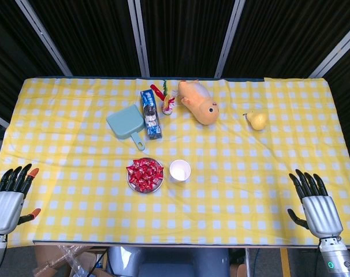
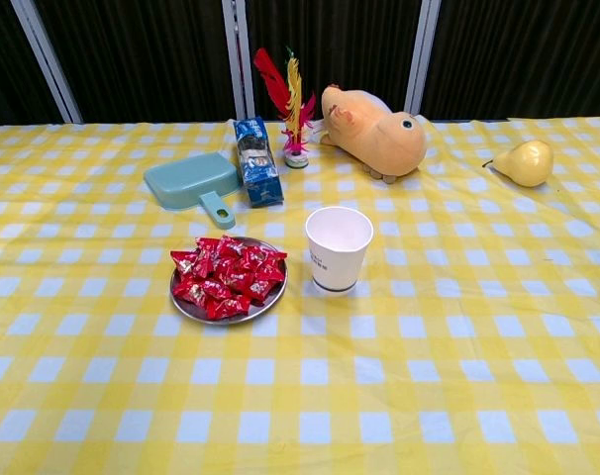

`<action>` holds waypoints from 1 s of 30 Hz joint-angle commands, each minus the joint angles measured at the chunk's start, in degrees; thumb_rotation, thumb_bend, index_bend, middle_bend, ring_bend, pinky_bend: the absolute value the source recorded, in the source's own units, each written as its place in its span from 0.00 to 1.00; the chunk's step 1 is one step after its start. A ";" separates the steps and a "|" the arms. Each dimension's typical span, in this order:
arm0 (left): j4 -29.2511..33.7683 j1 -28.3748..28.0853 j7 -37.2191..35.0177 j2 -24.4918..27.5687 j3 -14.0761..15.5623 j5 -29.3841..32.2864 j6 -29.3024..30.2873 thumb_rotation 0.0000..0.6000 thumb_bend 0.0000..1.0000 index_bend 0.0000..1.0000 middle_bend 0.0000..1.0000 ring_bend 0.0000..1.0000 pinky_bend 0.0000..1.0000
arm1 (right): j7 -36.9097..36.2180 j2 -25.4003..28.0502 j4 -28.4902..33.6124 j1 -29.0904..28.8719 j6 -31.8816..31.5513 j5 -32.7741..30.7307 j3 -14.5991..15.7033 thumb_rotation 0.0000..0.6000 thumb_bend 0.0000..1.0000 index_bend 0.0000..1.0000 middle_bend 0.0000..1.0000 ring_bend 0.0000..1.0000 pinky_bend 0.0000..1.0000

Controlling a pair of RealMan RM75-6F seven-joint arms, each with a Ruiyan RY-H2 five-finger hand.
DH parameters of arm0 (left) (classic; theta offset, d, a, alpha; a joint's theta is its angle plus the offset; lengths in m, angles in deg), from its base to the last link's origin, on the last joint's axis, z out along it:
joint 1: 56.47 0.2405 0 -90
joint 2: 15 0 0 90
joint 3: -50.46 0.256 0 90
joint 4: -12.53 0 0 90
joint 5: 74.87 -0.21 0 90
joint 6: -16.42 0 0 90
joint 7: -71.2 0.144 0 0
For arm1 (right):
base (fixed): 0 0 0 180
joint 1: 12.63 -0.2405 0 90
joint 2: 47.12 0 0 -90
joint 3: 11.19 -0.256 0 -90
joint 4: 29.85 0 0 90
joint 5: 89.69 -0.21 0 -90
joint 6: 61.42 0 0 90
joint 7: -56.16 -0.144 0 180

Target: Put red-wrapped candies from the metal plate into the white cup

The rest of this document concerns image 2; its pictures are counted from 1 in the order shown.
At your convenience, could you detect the white metal partition post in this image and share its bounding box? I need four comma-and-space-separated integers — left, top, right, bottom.
9, 0, 84, 125
404, 0, 444, 122
222, 0, 255, 122

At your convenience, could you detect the black pleated curtain panel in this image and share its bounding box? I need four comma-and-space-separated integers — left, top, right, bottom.
245, 0, 425, 122
32, 0, 240, 124
0, 0, 66, 131
421, 0, 600, 122

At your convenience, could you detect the white paper cup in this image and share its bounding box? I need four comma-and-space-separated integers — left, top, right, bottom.
304, 206, 375, 297

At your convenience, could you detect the yellow pear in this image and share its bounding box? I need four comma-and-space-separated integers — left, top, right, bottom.
481, 140, 555, 188

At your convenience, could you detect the round steel plate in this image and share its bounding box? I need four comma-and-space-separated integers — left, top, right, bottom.
169, 236, 289, 327

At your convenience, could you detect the teal plastic pan with handle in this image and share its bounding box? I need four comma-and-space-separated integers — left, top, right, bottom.
143, 151, 243, 230

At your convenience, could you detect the yellow white checked tablecloth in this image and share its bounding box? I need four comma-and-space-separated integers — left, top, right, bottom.
0, 116, 600, 475

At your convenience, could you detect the orange plush animal toy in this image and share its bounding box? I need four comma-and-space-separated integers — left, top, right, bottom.
319, 83, 429, 185

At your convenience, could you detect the blue cookie package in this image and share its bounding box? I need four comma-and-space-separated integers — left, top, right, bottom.
232, 116, 285, 208

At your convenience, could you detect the small colourful toy figure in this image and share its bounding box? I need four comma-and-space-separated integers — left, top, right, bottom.
252, 46, 318, 170

